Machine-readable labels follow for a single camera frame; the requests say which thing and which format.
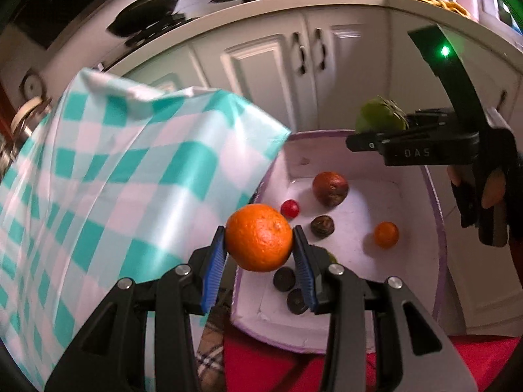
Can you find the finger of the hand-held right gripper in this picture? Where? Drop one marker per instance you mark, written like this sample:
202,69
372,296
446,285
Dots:
363,142
429,119

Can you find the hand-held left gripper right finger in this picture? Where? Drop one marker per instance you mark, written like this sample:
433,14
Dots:
304,279

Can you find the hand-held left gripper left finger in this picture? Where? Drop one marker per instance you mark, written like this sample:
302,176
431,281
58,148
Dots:
212,275

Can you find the dark brown round fruit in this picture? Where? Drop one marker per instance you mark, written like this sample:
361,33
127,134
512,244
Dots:
322,227

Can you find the white foam box purple rim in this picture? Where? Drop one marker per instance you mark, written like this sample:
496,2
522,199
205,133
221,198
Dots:
367,200

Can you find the orange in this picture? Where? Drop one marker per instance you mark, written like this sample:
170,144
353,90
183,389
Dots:
386,235
259,237

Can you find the small red cherry tomato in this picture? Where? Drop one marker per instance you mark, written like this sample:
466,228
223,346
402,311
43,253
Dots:
291,208

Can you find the person's right hand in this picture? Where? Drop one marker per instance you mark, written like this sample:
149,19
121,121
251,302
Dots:
463,204

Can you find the small dark round fruit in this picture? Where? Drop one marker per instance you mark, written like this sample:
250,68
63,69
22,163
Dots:
284,279
297,303

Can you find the beige plaid cloth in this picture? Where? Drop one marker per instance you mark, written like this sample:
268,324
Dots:
212,351

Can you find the red cloth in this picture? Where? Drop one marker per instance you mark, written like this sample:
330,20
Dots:
269,371

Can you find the pile of yellow chips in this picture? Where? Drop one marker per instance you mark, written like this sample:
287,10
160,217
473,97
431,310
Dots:
441,4

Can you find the white kitchen cabinet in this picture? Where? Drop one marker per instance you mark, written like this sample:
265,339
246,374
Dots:
253,81

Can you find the teal white checkered tablecloth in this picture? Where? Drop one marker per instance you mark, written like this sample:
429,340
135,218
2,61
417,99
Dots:
122,179

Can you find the gas stove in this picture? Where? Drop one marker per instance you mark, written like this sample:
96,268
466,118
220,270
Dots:
159,28

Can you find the steel pot with lid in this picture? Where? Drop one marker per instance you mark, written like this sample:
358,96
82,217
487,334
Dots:
28,114

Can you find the round white dial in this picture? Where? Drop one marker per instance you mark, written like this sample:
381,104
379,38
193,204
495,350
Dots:
32,85

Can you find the black range hood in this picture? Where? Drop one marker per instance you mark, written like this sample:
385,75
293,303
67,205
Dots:
61,8

